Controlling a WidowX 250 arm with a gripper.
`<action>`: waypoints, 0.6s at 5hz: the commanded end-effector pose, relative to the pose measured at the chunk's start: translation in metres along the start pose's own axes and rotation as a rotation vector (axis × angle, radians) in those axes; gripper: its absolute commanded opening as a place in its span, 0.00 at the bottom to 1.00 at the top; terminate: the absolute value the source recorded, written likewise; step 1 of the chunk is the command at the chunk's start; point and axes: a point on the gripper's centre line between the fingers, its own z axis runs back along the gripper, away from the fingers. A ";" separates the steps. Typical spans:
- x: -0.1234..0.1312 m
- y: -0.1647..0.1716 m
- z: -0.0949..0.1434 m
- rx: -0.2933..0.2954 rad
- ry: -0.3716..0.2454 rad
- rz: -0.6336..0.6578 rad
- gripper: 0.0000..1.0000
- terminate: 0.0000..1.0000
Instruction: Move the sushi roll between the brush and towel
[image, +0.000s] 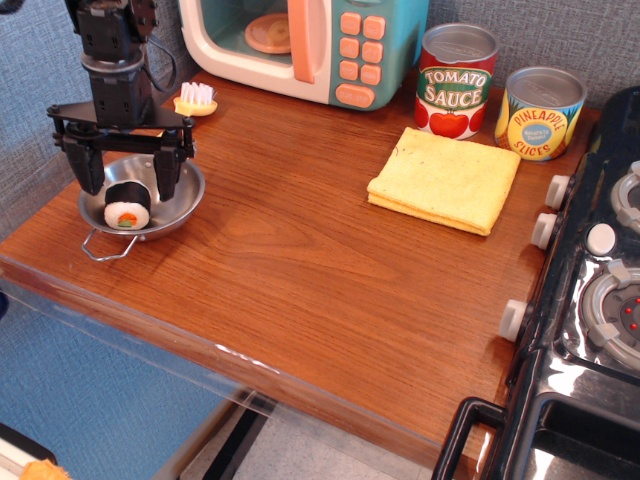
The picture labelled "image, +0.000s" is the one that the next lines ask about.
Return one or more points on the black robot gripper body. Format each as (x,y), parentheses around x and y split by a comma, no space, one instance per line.
(121,116)

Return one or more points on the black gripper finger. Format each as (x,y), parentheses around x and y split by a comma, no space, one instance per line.
(167,165)
(86,162)

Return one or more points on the plush sushi roll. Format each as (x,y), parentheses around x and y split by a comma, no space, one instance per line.
(127,206)

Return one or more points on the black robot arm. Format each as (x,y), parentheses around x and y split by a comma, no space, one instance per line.
(114,32)

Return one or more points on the yellow dish brush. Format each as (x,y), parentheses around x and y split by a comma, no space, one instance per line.
(195,100)

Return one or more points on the folded yellow towel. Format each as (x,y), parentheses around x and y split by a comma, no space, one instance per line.
(455,183)

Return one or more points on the orange plate in microwave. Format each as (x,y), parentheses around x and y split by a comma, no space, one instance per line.
(269,34)

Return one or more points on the teal toy microwave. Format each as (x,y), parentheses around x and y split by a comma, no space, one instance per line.
(349,54)

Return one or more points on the tomato sauce can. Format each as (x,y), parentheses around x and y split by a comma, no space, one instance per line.
(455,75)

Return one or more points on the orange plush object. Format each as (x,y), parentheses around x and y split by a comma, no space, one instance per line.
(43,470)

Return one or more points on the pineapple slices can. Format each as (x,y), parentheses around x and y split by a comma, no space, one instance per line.
(539,112)

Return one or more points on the black toy stove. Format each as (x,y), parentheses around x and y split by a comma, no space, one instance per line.
(572,410)

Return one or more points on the steel bowl with handles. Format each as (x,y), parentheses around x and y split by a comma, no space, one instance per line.
(165,216)

